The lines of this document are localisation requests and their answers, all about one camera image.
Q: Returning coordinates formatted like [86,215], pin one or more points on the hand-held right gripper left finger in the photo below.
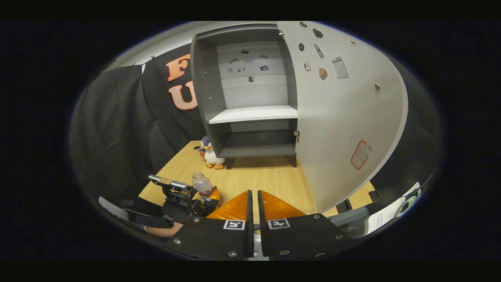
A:
[249,235]

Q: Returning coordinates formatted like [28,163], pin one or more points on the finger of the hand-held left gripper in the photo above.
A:
[215,197]

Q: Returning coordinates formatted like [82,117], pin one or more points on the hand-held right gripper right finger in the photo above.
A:
[261,235]

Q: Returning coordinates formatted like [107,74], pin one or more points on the clear plastic bottle red label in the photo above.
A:
[201,184]

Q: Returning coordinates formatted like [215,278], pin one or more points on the white cabinet door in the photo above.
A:
[344,129]

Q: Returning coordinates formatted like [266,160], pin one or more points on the white cabinet shelf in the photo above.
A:
[254,114]

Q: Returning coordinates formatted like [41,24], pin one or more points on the penguin plush toy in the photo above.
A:
[212,156]

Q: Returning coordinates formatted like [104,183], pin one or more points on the black table clamp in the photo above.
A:
[344,206]
[374,196]

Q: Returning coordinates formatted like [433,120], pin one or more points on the black backdrop cloth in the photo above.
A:
[117,117]

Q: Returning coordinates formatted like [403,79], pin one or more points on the white paper sheet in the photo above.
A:
[385,219]

